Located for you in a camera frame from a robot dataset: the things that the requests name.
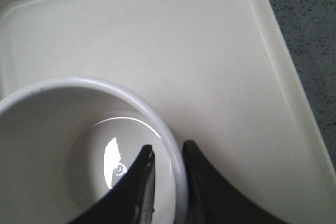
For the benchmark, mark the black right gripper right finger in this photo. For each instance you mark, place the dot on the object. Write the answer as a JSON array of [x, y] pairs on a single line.
[[212, 199]]

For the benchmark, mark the white smiley mug black handle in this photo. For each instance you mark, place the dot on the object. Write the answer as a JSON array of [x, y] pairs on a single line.
[[66, 142]]

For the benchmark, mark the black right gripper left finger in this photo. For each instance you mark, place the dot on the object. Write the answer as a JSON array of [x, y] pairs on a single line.
[[132, 199]]

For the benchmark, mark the cream rectangular plastic tray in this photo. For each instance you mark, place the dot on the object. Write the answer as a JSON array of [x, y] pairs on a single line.
[[216, 71]]

